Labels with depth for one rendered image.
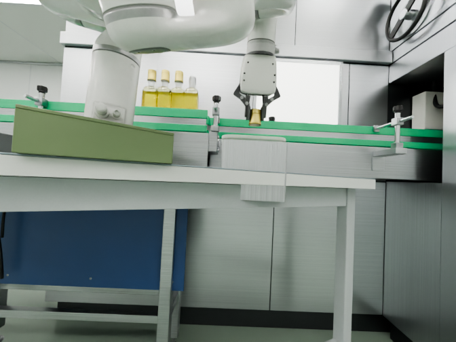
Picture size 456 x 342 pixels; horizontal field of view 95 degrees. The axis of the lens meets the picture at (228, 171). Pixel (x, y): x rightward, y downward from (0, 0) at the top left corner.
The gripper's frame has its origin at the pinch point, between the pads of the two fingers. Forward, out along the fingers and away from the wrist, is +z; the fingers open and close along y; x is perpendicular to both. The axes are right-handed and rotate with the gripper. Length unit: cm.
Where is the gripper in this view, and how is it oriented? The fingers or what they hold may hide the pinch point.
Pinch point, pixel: (255, 113)
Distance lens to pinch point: 63.9
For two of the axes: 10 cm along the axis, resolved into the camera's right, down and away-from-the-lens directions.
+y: -10.0, -0.5, -0.4
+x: 0.3, 2.3, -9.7
